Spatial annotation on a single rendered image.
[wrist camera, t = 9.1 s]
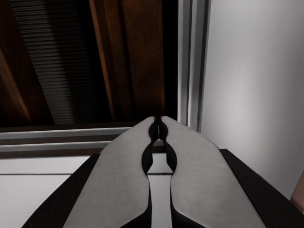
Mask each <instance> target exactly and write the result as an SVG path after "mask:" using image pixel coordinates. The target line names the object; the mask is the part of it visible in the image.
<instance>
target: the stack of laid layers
mask: <svg viewBox="0 0 304 228"><path fill-rule="evenodd" d="M208 10H209V0H177V66H176V119H175V120H176V121H177V122H179V123H181V124H183V125H185V126H187V127H189V128H191V129H193V130H195V131H197V132H199V128H200V111H201V99H202V87H203V75H204V58H205V46H206V34H207V22H208ZM140 122H141V121H133V122H113V123H84V124H63V125H43V126H22V127H2V128H0V174H73V173H74V172H75V171H76V170H77V169H78V168H79V167H80V166H81V165H82V164H83V163H84V162H85V161H86V160H87V159H88V158H89V157H90V156H91V155H92V154H93V153H95V154H99V153H100V152H101V151H102V150H103V149H104V148H105V147H106V146H107V145H108V144H109V143H111V142H112V141H113V140H114V139H115V138H117V137H118V136H119V135H121V134H122V133H124V132H126V131H127V130H129V129H130V128H132V127H133V126H135V125H137V124H138V123H140ZM152 157H153V164H152V166H151V167H150V169H149V171H148V172H147V174H172V173H173V171H172V170H171V168H170V167H169V166H168V164H167V162H166V145H165V143H164V142H163V140H160V133H159V128H158V140H156V141H155V143H154V144H153V146H152Z"/></svg>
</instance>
